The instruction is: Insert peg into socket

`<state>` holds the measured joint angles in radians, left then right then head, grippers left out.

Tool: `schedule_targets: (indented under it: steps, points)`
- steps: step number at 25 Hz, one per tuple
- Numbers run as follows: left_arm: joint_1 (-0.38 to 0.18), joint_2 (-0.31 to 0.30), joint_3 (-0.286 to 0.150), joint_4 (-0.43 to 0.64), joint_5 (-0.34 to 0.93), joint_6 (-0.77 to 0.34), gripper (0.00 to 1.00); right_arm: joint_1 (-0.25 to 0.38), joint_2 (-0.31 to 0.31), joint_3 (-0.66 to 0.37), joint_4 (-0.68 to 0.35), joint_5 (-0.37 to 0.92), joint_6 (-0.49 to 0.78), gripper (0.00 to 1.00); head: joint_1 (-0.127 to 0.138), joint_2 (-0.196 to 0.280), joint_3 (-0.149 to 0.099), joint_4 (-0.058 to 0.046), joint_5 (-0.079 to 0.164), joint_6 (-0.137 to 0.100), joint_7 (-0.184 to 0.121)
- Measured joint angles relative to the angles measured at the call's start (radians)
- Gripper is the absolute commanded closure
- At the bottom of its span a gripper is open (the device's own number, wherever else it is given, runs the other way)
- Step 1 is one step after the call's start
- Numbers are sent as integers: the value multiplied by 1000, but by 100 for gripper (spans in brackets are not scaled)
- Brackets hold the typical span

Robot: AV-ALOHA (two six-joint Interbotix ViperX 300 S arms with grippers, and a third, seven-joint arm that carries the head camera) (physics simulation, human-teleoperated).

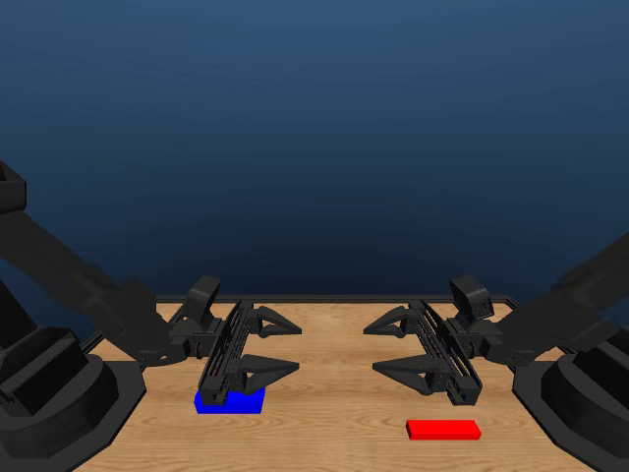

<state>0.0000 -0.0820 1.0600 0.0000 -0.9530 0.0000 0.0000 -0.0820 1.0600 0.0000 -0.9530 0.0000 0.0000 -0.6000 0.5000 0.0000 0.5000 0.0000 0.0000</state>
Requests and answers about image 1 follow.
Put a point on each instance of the blue hollow socket block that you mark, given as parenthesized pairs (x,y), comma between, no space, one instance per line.
(241,403)

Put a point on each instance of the black table frame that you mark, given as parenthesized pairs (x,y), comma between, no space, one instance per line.
(319,298)

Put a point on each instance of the red peg bar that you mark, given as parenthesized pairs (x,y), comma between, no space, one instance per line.
(442,429)

